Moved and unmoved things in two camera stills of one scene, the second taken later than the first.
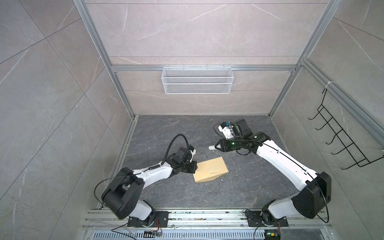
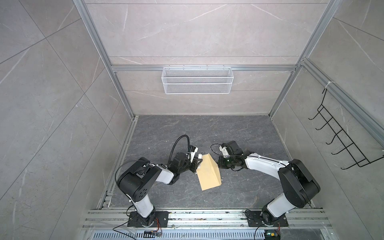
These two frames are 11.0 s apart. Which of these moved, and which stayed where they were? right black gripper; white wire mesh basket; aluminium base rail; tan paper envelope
Moved: tan paper envelope; right black gripper
Stayed: aluminium base rail; white wire mesh basket
